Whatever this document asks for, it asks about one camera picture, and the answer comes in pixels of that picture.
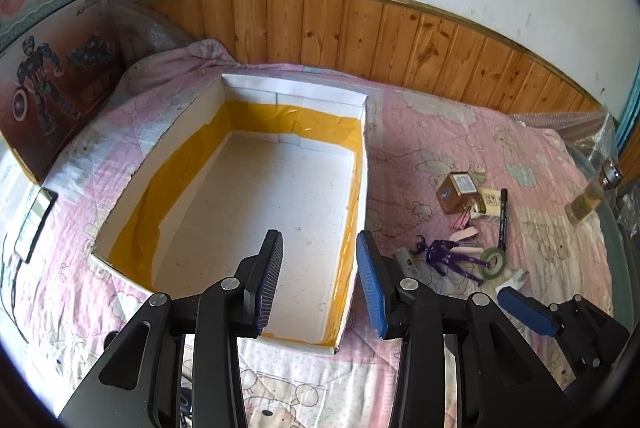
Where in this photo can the robot toy box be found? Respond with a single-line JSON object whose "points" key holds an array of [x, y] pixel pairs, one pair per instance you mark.
{"points": [[55, 77]]}

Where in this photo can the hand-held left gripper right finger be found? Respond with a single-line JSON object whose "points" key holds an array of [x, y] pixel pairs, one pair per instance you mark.
{"points": [[372, 288]]}

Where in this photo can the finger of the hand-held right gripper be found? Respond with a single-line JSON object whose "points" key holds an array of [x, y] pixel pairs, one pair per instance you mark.
{"points": [[527, 310]]}

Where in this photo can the pink bear printed blanket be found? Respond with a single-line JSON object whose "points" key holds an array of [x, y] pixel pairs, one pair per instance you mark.
{"points": [[450, 132]]}

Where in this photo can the small cream jar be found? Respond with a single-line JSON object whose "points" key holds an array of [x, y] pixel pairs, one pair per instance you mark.
{"points": [[477, 174]]}

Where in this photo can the glass bottle yellow liquid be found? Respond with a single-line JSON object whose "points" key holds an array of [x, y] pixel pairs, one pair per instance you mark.
{"points": [[590, 195]]}

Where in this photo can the white cardboard box yellow tape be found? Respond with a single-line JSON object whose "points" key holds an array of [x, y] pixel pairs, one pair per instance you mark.
{"points": [[260, 208]]}

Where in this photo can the black marker pen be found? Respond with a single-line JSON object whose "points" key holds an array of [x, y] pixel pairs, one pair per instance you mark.
{"points": [[502, 223]]}

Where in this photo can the small amber box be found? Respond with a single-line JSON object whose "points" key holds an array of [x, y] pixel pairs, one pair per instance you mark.
{"points": [[455, 194]]}

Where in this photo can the green tape roll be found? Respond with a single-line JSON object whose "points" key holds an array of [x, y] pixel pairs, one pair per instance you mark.
{"points": [[492, 263]]}

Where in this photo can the pink binder clip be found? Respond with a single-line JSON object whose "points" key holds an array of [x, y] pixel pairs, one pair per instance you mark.
{"points": [[463, 217]]}

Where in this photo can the bubble wrap sheet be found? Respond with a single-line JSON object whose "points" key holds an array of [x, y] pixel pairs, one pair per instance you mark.
{"points": [[150, 32], [570, 132]]}

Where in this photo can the white toothpick container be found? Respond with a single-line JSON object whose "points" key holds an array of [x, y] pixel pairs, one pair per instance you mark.
{"points": [[510, 283]]}

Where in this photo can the small white printed box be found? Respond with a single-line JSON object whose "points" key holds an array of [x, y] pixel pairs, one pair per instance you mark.
{"points": [[487, 204]]}

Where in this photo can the purple action figure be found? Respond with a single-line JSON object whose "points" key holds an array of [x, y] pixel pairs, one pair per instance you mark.
{"points": [[450, 257]]}

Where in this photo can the teal painted frame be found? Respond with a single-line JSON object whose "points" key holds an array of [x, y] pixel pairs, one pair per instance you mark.
{"points": [[629, 107]]}

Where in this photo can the smartphone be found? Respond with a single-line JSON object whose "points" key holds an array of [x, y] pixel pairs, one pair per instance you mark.
{"points": [[35, 223]]}

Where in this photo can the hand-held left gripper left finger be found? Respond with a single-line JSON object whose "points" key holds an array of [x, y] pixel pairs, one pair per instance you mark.
{"points": [[267, 280]]}

